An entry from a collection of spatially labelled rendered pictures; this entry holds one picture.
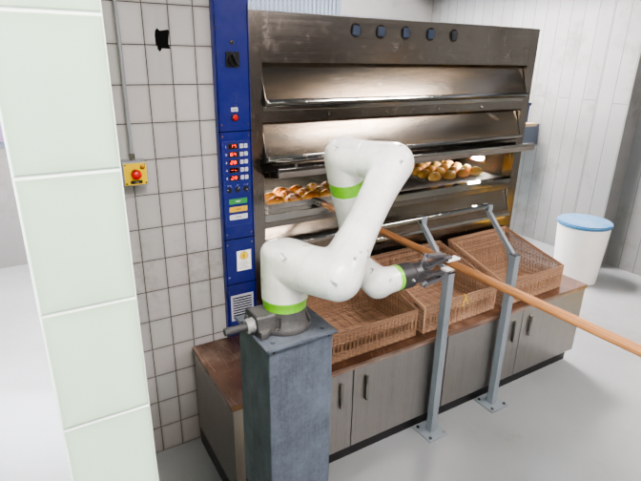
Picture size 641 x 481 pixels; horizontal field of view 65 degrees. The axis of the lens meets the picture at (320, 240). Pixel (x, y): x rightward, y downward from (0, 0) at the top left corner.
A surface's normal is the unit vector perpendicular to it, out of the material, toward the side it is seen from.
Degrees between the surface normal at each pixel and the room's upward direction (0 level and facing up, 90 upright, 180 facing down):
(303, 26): 90
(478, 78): 70
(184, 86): 90
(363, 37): 90
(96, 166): 90
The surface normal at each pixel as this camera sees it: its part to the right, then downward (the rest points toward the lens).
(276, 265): -0.48, 0.26
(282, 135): 0.49, -0.04
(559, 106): -0.85, 0.17
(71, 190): 0.51, 0.30
